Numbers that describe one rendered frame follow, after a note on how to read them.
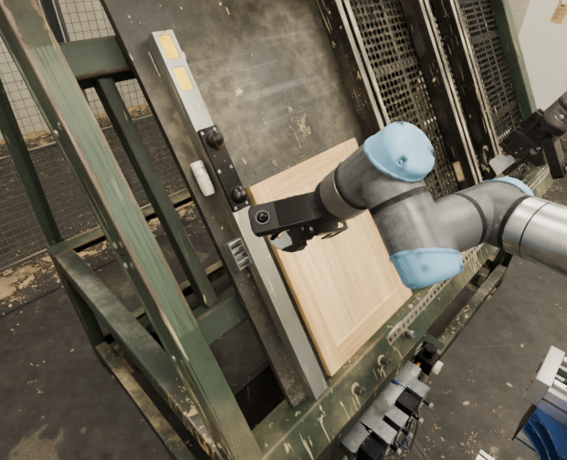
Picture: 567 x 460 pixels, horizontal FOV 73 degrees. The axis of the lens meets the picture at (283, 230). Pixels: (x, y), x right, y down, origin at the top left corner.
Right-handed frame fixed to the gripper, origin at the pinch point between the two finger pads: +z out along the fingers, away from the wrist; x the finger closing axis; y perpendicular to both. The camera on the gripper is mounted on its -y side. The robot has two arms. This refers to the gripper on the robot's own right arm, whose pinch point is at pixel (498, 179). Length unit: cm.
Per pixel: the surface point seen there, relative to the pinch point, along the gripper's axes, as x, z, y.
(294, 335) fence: 65, 31, 4
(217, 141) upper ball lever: 70, -4, 42
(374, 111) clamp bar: 7.8, 6.9, 39.4
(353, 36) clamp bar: 4, -4, 60
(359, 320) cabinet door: 41, 39, -5
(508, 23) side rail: -121, 1, 51
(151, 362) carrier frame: 88, 73, 27
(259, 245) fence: 63, 19, 25
